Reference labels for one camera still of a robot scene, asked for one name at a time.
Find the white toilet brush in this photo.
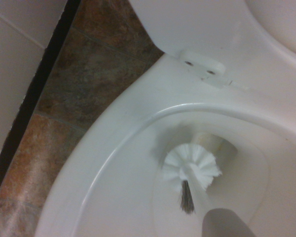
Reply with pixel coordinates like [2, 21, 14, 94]
[161, 144, 223, 215]

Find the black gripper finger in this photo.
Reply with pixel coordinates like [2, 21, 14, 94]
[202, 208, 258, 237]

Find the black wall baseboard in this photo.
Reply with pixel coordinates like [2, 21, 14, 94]
[0, 0, 82, 199]

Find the white toilet seat lid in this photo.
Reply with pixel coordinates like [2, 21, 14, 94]
[127, 0, 296, 86]

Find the white toilet bowl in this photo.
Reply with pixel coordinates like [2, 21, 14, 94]
[34, 53, 296, 237]

